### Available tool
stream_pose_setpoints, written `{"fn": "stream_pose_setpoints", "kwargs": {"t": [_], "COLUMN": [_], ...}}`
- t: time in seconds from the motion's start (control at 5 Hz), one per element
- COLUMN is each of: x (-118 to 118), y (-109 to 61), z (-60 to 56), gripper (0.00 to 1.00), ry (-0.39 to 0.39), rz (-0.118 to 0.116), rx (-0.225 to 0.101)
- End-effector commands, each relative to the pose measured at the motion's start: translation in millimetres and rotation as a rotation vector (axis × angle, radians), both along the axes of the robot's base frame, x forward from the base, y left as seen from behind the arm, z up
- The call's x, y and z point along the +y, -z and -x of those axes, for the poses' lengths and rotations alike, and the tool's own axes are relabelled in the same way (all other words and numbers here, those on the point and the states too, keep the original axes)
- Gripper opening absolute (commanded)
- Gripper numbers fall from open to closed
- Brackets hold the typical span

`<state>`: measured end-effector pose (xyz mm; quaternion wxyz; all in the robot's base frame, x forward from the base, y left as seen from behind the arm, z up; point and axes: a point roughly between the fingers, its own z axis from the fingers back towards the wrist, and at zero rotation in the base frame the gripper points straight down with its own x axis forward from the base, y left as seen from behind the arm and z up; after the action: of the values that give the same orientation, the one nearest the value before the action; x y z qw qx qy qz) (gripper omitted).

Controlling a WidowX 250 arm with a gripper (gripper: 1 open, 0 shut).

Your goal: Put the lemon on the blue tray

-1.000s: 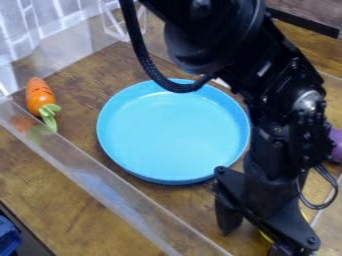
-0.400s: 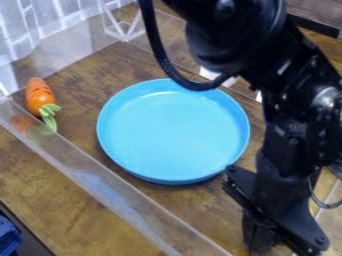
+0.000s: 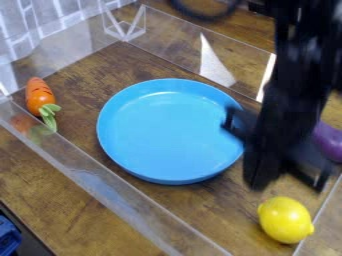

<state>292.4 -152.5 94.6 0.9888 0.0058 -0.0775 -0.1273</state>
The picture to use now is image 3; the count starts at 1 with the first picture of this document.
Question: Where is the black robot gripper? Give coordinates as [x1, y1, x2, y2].
[223, 54, 332, 193]

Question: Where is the yellow toy lemon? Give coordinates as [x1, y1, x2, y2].
[257, 196, 315, 244]

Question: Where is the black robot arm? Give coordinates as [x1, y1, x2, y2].
[221, 0, 342, 191]

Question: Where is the blue round tray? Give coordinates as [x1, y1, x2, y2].
[96, 78, 244, 185]

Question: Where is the purple toy eggplant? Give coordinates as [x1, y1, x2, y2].
[312, 121, 342, 163]

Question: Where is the orange toy carrot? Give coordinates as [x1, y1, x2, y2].
[25, 77, 61, 132]

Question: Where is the blue object at corner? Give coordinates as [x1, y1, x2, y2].
[0, 215, 21, 256]

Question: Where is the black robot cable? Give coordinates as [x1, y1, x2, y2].
[168, 0, 244, 20]

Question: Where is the clear acrylic enclosure wall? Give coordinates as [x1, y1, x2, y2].
[0, 0, 342, 256]

